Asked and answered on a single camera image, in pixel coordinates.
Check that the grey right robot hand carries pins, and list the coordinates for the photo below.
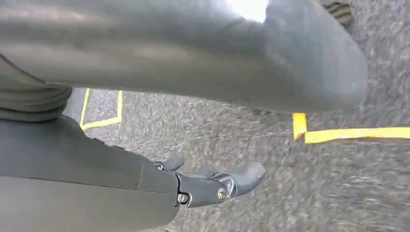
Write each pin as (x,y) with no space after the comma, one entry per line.
(80,179)

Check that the yellow floor tape square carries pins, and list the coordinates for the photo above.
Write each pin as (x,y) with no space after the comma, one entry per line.
(102,122)
(352,134)

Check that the ribbed grey right arm sleeve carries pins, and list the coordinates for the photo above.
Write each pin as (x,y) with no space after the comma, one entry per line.
(32,99)

